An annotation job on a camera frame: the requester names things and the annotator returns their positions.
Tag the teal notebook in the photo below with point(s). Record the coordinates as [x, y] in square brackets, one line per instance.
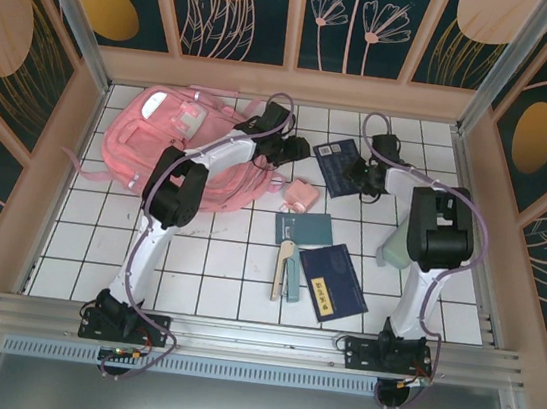
[308, 229]

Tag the light green pouch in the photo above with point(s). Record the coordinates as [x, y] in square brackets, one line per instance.
[393, 250]

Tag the aluminium side rail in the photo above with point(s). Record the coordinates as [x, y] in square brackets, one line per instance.
[480, 247]

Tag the beige and teal stapler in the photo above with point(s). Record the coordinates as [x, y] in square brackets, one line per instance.
[292, 282]

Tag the navy book with barcode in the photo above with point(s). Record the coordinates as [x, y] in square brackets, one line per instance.
[334, 164]

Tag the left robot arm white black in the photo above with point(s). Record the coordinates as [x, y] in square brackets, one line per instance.
[146, 248]

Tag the aluminium frame post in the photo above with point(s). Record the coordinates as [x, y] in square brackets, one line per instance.
[519, 60]
[68, 1]

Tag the small pink case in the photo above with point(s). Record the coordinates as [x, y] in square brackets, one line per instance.
[301, 193]

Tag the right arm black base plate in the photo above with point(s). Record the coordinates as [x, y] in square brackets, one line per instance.
[360, 352]

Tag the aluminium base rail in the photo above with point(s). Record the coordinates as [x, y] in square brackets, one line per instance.
[256, 338]

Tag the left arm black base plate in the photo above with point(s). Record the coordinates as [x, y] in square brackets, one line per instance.
[153, 330]

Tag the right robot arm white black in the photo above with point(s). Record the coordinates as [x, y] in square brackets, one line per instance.
[414, 304]

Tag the navy book with yellow label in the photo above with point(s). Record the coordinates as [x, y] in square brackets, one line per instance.
[338, 284]

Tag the pink backpack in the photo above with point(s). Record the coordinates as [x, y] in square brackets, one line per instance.
[135, 146]

